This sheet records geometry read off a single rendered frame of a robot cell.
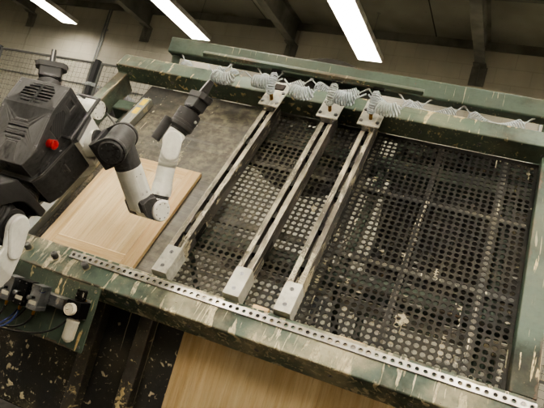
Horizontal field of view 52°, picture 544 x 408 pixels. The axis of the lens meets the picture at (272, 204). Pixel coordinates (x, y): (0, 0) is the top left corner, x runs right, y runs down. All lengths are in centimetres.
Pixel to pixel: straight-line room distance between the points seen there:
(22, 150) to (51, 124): 12
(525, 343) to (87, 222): 167
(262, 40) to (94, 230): 623
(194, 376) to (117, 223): 68
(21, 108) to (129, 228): 67
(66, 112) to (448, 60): 605
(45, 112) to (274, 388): 122
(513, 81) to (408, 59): 129
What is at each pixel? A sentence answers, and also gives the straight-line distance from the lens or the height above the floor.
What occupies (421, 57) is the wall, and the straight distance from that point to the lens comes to 752.
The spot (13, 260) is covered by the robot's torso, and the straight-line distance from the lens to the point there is 192.
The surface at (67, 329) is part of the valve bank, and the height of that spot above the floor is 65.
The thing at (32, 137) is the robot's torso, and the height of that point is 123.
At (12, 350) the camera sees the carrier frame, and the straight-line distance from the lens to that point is 269.
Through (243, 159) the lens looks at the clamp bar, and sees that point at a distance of 243.
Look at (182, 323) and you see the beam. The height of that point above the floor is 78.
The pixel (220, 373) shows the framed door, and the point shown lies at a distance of 219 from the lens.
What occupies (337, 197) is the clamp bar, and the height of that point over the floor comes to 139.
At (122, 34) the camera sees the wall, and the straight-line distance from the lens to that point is 964.
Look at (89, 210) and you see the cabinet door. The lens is 245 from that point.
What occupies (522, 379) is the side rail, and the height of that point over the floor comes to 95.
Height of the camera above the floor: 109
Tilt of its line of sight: 5 degrees up
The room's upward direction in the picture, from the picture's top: 16 degrees clockwise
